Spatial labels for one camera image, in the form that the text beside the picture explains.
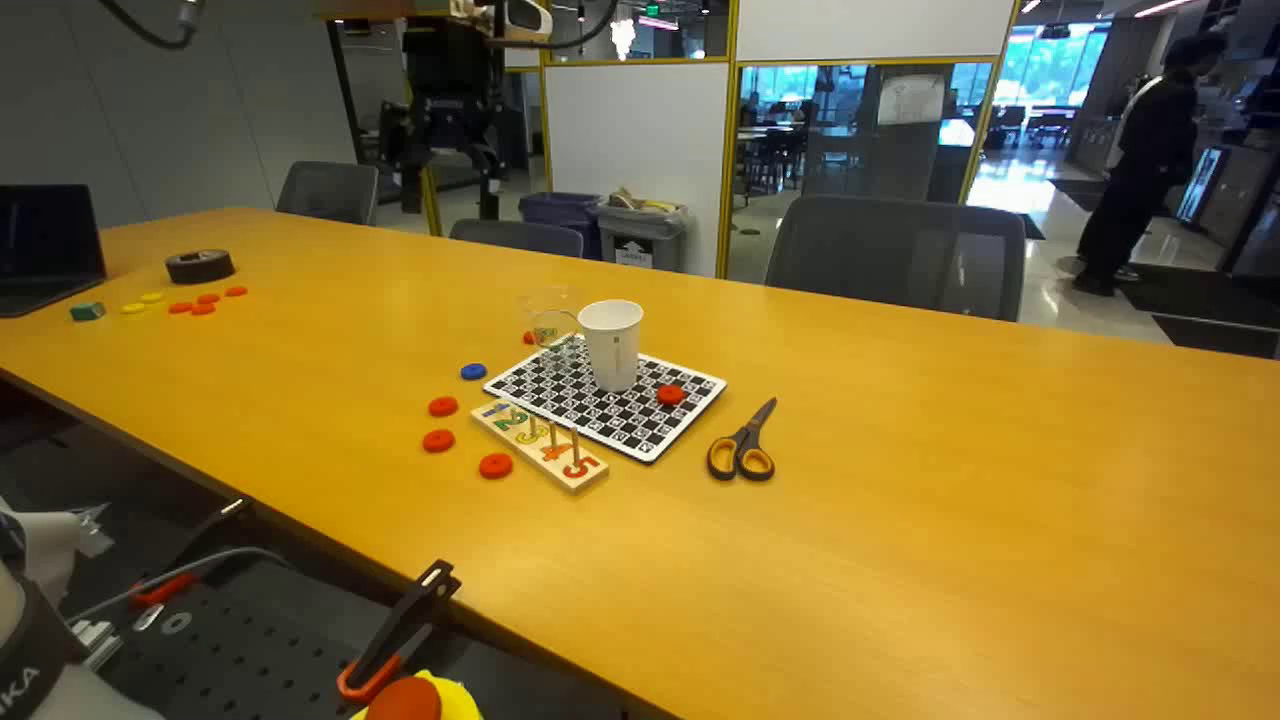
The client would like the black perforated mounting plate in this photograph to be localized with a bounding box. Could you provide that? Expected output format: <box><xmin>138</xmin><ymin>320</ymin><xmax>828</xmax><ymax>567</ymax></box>
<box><xmin>77</xmin><ymin>551</ymin><xmax>402</xmax><ymax>720</ymax></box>

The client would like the yellow red emergency stop button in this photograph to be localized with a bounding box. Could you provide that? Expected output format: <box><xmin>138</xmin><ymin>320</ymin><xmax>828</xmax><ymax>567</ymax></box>
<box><xmin>349</xmin><ymin>669</ymin><xmax>483</xmax><ymax>720</ymax></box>

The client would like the wooden number peg board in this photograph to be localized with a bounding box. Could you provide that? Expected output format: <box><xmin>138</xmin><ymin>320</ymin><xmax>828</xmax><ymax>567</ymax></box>
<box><xmin>467</xmin><ymin>398</ymin><xmax>611</xmax><ymax>495</ymax></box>

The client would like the thick black cable harness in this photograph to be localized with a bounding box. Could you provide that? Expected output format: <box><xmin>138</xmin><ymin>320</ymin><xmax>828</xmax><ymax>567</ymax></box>
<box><xmin>96</xmin><ymin>0</ymin><xmax>209</xmax><ymax>58</ymax></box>

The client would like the white paper cup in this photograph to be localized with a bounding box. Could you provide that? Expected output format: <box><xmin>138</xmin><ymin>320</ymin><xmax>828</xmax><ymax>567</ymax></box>
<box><xmin>572</xmin><ymin>296</ymin><xmax>649</xmax><ymax>398</ymax></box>

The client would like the person in dark clothes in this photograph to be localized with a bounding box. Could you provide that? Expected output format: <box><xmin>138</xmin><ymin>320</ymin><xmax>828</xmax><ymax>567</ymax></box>
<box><xmin>1072</xmin><ymin>33</ymin><xmax>1233</xmax><ymax>302</ymax></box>

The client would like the wide white board panel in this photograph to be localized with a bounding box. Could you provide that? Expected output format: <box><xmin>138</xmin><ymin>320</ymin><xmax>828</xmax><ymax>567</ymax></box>
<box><xmin>733</xmin><ymin>0</ymin><xmax>1020</xmax><ymax>69</ymax></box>

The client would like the grey storage bin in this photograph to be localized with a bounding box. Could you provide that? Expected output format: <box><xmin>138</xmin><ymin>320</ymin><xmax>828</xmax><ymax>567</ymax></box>
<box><xmin>593</xmin><ymin>188</ymin><xmax>697</xmax><ymax>275</ymax></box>

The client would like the dark grey office chair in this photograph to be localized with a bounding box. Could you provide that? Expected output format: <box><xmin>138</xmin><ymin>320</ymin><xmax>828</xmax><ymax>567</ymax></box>
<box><xmin>448</xmin><ymin>218</ymin><xmax>593</xmax><ymax>261</ymax></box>
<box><xmin>273</xmin><ymin>155</ymin><xmax>382</xmax><ymax>229</ymax></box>
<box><xmin>765</xmin><ymin>193</ymin><xmax>1030</xmax><ymax>325</ymax></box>

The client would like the tall white board panel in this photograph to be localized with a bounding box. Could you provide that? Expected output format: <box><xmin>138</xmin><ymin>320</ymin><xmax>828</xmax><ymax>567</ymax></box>
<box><xmin>535</xmin><ymin>58</ymin><xmax>734</xmax><ymax>281</ymax></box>

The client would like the blue storage bin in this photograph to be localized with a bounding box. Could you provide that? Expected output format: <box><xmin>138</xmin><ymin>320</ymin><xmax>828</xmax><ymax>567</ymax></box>
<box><xmin>514</xmin><ymin>188</ymin><xmax>607</xmax><ymax>255</ymax></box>

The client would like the black laptop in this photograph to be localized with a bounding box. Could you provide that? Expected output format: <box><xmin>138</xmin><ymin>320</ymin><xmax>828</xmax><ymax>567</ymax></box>
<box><xmin>0</xmin><ymin>182</ymin><xmax>110</xmax><ymax>320</ymax></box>

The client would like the white paper sign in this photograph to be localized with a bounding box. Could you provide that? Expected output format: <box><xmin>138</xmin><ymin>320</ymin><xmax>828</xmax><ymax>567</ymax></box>
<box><xmin>873</xmin><ymin>74</ymin><xmax>953</xmax><ymax>132</ymax></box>

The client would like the black red hand tool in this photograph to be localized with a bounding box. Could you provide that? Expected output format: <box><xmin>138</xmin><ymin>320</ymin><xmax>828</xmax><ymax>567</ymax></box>
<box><xmin>333</xmin><ymin>555</ymin><xmax>464</xmax><ymax>707</ymax></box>

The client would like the black white checkered marker board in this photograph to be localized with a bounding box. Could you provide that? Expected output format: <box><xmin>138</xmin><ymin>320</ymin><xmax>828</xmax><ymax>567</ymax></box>
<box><xmin>479</xmin><ymin>332</ymin><xmax>733</xmax><ymax>470</ymax></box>

